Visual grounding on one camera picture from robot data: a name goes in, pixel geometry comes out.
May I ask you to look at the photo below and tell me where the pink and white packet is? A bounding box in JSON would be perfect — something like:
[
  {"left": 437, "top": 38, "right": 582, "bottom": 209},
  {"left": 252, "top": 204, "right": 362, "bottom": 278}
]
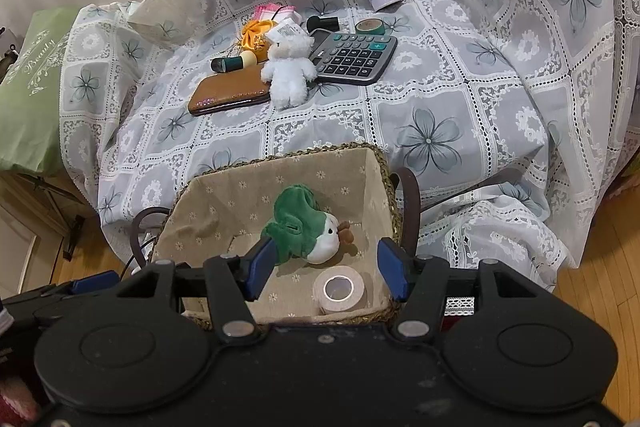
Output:
[{"left": 253, "top": 4, "right": 303, "bottom": 26}]

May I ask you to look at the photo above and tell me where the wicker basket with fabric liner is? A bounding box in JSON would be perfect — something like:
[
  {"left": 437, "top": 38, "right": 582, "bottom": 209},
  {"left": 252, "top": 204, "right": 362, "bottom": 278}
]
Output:
[{"left": 131, "top": 141, "right": 422, "bottom": 333}]

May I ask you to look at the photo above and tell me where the brown leather wallet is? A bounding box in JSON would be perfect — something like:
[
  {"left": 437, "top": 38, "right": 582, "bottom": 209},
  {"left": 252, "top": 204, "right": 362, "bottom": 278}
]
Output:
[{"left": 187, "top": 68, "right": 274, "bottom": 116}]

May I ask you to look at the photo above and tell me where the orange drawstring pouch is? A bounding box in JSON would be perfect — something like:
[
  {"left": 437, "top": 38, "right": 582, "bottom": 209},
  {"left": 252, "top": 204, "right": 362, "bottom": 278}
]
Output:
[{"left": 241, "top": 20, "right": 279, "bottom": 64}]

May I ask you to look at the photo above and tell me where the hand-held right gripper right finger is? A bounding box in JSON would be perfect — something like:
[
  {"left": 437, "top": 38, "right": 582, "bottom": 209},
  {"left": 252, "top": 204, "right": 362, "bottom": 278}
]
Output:
[{"left": 376, "top": 237, "right": 538, "bottom": 342}]

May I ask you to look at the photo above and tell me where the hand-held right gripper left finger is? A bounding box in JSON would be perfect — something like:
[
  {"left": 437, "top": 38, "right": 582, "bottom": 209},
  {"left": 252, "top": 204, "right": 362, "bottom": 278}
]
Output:
[{"left": 116, "top": 237, "right": 279, "bottom": 342}]

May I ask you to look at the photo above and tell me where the black cylinder with round cap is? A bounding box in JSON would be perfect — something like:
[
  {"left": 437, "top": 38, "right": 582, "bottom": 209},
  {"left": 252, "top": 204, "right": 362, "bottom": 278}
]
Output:
[{"left": 306, "top": 15, "right": 341, "bottom": 32}]

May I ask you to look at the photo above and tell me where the red cloth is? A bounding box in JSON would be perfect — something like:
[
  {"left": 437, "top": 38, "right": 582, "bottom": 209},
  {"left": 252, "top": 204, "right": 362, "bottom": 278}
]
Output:
[{"left": 0, "top": 347, "right": 42, "bottom": 414}]

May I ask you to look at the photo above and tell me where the black stand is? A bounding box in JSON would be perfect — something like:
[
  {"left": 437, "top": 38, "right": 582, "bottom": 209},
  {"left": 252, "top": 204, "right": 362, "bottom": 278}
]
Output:
[{"left": 20, "top": 174, "right": 87, "bottom": 264}]

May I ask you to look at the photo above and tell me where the white tape roll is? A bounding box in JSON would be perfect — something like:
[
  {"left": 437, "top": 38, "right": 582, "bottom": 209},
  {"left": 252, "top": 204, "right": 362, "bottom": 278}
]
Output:
[{"left": 312, "top": 265, "right": 367, "bottom": 314}]

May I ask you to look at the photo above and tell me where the dark object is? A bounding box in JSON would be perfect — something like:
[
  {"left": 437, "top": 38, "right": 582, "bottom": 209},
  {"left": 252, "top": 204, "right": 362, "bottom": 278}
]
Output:
[{"left": 0, "top": 27, "right": 19, "bottom": 84}]

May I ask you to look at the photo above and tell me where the grey floral lace cover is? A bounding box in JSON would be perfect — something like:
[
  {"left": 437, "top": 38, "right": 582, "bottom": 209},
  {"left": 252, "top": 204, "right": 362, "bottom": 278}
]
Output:
[{"left": 59, "top": 0, "right": 640, "bottom": 294}]

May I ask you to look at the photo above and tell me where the white teddy bear plush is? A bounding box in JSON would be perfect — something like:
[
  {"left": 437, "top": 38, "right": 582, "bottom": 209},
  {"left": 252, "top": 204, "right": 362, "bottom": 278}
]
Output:
[{"left": 261, "top": 18, "right": 319, "bottom": 110}]

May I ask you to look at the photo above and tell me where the green pillow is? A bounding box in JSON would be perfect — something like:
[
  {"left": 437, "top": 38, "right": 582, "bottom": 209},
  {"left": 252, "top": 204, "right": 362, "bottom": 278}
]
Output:
[{"left": 0, "top": 6, "right": 82, "bottom": 176}]

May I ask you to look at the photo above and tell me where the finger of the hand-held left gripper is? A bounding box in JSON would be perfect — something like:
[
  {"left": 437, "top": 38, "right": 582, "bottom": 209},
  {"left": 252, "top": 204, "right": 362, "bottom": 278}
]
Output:
[{"left": 70, "top": 270, "right": 121, "bottom": 297}]

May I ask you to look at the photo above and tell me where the grey calculator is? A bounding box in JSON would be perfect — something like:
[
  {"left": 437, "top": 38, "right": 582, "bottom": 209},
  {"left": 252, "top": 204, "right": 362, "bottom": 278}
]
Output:
[{"left": 306, "top": 29, "right": 399, "bottom": 86}]

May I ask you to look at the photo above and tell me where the green and white plush toy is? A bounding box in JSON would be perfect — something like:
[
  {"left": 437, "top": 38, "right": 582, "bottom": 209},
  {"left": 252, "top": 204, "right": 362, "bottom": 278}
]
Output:
[{"left": 260, "top": 185, "right": 357, "bottom": 266}]

